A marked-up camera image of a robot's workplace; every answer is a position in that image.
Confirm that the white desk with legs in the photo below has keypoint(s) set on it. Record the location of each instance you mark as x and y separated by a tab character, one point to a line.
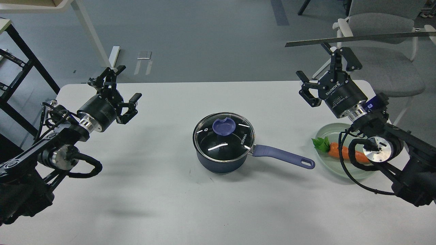
62	33

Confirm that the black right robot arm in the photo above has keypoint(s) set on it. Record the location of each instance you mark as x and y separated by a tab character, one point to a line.
405	159

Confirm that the black metal rack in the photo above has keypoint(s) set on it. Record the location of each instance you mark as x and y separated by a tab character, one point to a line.
33	62

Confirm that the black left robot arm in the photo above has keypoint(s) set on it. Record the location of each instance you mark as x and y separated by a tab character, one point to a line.
29	179

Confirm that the grey office chair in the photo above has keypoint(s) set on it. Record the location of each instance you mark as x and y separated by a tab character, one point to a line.
387	70

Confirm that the pale green glass plate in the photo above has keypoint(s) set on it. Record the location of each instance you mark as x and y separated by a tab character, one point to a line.
332	132

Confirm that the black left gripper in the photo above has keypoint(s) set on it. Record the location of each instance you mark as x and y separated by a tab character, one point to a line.
107	104

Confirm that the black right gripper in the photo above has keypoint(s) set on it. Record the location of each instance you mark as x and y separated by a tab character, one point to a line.
336	87

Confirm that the glass pot lid blue knob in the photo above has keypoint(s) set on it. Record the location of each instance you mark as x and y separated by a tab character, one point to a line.
223	137

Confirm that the orange toy carrot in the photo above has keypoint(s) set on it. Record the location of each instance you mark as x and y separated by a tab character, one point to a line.
332	149

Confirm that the dark blue saucepan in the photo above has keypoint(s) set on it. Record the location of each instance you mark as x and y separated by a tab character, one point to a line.
256	151

